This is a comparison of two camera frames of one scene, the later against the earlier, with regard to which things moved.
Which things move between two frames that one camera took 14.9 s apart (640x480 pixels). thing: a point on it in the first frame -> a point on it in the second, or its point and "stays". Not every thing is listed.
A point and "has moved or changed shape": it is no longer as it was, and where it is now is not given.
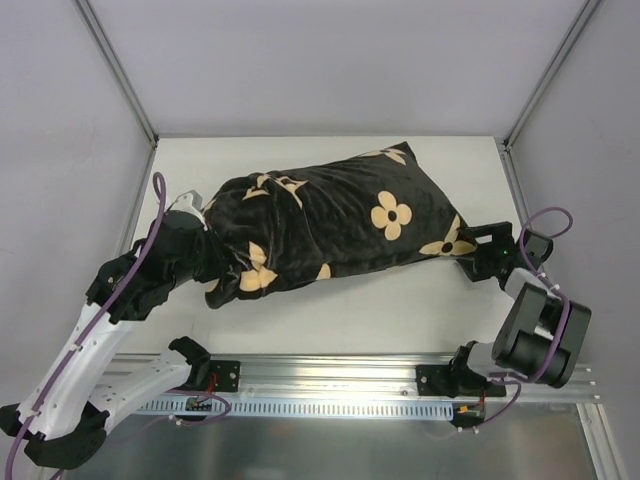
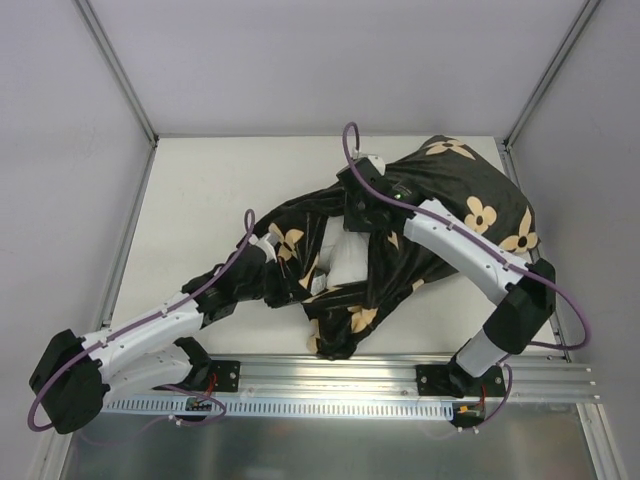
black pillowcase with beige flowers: x=281 y=228 has moved or changed shape
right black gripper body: x=481 y=250 -> x=355 y=220
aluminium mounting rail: x=325 y=377 stays
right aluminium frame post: x=551 y=71 stays
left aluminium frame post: x=118 y=70 stays
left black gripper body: x=201 y=255 -> x=279 y=288
